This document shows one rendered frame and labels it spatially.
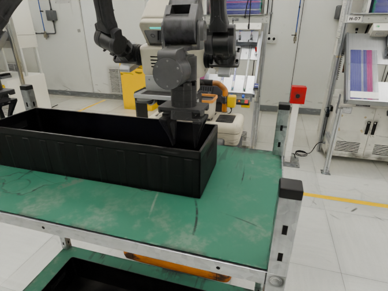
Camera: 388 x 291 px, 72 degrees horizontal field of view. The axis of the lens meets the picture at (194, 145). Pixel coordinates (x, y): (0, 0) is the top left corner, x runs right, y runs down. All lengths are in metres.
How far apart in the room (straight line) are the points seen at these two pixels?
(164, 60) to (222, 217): 0.31
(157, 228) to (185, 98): 0.27
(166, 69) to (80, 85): 5.32
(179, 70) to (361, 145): 2.76
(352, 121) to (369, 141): 0.27
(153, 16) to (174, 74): 0.63
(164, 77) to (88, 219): 0.31
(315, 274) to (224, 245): 1.37
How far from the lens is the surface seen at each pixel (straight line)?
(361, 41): 3.00
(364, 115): 3.03
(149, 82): 1.18
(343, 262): 1.96
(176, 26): 0.56
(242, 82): 2.62
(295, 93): 2.68
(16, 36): 4.60
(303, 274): 1.80
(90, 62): 5.55
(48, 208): 0.64
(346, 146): 3.12
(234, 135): 1.44
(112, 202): 0.61
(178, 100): 0.58
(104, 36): 1.15
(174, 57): 0.49
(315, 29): 4.47
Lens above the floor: 1.29
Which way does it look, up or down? 24 degrees down
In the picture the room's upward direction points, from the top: straight up
